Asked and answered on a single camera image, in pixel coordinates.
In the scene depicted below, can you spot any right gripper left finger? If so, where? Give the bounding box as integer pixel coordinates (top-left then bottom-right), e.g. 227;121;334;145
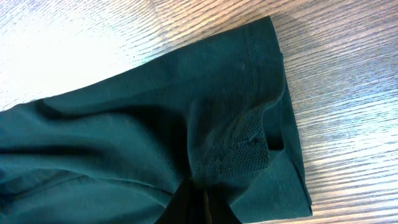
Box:
155;179;206;224

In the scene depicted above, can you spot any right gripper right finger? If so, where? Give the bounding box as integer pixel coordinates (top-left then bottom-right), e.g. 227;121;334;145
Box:
205;189;242;224

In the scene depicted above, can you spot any black polo shirt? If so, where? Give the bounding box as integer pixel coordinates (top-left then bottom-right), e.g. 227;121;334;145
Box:
1;16;312;223

